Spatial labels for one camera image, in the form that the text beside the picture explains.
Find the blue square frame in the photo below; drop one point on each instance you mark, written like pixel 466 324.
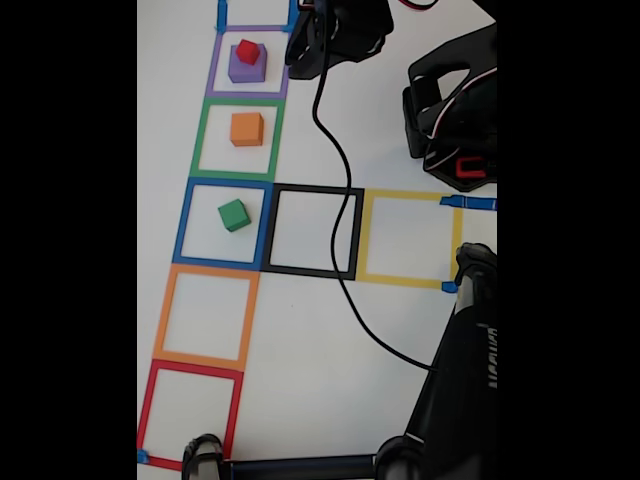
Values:
pixel 215 262

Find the black camera tripod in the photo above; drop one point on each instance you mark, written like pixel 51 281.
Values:
pixel 450 400

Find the blue tape strip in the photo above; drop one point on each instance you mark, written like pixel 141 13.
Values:
pixel 449 287
pixel 142 456
pixel 221 12
pixel 475 203
pixel 292 12

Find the red square frame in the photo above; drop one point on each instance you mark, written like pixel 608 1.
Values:
pixel 145 410

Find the orange cube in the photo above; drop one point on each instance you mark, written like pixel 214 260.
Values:
pixel 246 129

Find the green square frame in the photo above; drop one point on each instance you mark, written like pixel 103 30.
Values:
pixel 196 145

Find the red table clamp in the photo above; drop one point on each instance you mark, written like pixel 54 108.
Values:
pixel 470 170

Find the green cube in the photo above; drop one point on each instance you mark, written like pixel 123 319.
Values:
pixel 234 216

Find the orange square frame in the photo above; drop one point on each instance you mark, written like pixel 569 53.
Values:
pixel 162 320

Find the yellow square frame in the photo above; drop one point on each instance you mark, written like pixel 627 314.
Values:
pixel 400 281

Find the black square frame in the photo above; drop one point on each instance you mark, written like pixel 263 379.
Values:
pixel 290 270

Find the large purple cube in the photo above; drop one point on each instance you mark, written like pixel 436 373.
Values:
pixel 247 74

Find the purple square frame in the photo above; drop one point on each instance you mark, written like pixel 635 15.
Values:
pixel 211 75

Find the small red cube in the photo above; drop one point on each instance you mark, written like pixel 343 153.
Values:
pixel 247 51

